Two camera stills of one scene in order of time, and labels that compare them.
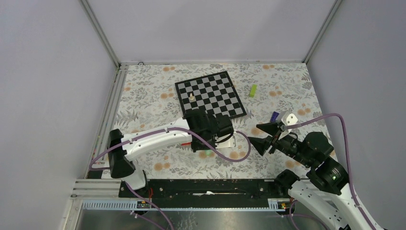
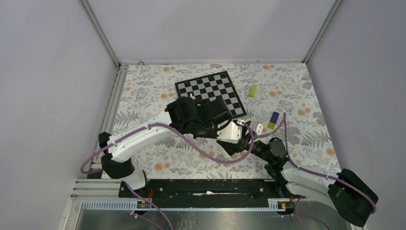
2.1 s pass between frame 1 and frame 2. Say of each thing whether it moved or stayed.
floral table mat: stayed
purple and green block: stayed
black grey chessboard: stayed
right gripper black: moved
